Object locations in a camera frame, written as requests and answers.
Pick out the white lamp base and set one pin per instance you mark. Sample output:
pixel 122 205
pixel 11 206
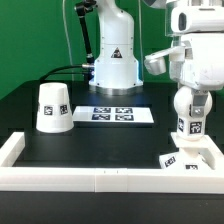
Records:
pixel 187 157

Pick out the white U-shaped frame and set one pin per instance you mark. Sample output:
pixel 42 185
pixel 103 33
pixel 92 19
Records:
pixel 167 180

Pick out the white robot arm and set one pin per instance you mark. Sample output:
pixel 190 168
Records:
pixel 116 68

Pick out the white marker tag sheet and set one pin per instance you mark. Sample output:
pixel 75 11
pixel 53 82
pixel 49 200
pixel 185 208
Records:
pixel 113 114

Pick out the white lamp bulb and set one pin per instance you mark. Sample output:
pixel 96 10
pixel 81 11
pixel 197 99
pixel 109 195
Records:
pixel 189 128

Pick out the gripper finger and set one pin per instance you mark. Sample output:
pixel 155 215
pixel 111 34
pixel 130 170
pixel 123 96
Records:
pixel 197 106

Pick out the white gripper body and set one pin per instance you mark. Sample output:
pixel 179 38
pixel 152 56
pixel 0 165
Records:
pixel 196 60

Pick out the white lamp shade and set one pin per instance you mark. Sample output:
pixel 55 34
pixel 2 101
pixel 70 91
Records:
pixel 54 113

